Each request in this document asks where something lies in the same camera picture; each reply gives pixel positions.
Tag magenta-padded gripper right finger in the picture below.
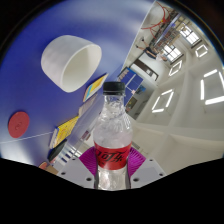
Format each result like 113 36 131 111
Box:
126 147 167 189

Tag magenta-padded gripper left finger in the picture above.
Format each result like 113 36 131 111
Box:
57 147 98 189

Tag clear bottle with red label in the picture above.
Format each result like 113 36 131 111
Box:
92 81 134 191

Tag red table tennis paddle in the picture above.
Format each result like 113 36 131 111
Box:
38 160 51 171

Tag large yellow book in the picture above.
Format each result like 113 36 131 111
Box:
49 114 80 149

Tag flat round red coaster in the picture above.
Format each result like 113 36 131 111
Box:
7 111 30 139

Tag small yellow and blue book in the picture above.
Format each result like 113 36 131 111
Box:
82 73 109 103

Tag blue partition boards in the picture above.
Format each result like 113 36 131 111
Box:
116 66 143 94

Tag ceiling lights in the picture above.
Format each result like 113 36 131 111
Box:
151 43 224 114

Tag dark door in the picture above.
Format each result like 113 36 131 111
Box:
133 59 159 79

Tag white plastic cup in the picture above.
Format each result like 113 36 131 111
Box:
40 34 103 94

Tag small bright window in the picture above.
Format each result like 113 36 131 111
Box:
162 44 183 63

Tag colourful shelf unit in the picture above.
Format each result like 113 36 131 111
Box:
156 13 188 44

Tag blue table with red legs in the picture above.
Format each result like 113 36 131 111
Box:
141 1 171 38

